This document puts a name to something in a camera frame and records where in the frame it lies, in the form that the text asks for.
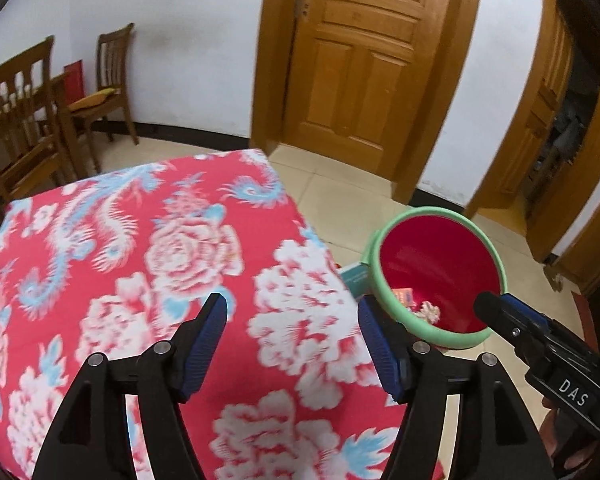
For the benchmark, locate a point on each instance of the orange cardboard box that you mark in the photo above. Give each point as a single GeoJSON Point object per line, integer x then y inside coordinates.
{"type": "Point", "coordinates": [403, 296]}

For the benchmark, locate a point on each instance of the white tissue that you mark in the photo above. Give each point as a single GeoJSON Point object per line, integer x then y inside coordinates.
{"type": "Point", "coordinates": [426, 312]}

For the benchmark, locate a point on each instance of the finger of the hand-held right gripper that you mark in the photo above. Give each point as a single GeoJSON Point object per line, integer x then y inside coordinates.
{"type": "Point", "coordinates": [492, 310]}
{"type": "Point", "coordinates": [527, 312]}

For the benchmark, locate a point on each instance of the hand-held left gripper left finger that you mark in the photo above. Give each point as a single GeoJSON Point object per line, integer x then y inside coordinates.
{"type": "Point", "coordinates": [202, 350]}

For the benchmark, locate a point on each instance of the yellow seat cushion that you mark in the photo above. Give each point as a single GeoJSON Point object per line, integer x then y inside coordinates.
{"type": "Point", "coordinates": [92, 100]}

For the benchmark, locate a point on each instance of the red bin with green rim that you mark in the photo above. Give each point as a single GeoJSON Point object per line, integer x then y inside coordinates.
{"type": "Point", "coordinates": [430, 255]}

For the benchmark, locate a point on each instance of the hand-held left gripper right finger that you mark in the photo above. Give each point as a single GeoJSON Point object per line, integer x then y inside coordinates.
{"type": "Point", "coordinates": [380, 350]}

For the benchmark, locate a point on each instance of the open wooden door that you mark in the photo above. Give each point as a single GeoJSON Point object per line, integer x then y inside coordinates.
{"type": "Point", "coordinates": [550, 110]}

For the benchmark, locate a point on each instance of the wooden chair with cushion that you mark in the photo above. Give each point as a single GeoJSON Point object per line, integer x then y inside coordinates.
{"type": "Point", "coordinates": [112, 60]}

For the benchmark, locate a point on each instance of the panelled wooden door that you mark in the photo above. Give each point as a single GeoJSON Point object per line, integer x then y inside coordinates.
{"type": "Point", "coordinates": [355, 85]}

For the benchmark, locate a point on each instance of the red floral tablecloth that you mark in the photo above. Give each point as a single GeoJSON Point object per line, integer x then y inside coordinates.
{"type": "Point", "coordinates": [130, 260]}

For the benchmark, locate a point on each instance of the red gift box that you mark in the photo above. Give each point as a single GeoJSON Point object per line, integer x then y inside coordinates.
{"type": "Point", "coordinates": [74, 82]}

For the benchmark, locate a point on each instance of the teal cardboard box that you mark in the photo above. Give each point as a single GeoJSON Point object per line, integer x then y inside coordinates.
{"type": "Point", "coordinates": [357, 280]}

